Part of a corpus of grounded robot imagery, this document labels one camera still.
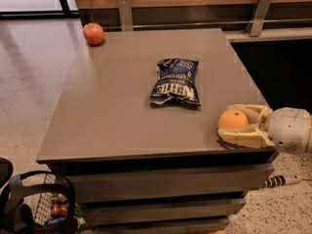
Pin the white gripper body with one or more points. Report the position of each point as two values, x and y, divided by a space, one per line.
289 129

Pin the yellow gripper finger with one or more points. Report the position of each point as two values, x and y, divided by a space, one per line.
251 136
256 113

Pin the orange fruit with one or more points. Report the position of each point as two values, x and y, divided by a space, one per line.
232 119

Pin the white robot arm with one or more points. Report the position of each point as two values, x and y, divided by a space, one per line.
287 130

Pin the red apple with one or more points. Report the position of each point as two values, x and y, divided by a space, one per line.
93 33

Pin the blue kettle chips bag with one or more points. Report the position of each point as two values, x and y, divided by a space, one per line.
176 82

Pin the grey drawer cabinet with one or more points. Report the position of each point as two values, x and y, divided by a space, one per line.
143 169

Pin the red snack in basket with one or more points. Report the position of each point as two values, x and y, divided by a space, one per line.
58 210

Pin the striped cable plug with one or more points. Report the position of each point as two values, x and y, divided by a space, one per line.
281 180

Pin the right metal bracket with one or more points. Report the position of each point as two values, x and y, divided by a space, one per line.
255 25

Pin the metal bracket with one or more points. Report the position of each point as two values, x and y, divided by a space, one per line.
125 14
255 25

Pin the left metal bracket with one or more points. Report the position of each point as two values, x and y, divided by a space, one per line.
125 14

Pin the black wire basket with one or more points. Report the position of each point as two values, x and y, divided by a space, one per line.
26 202

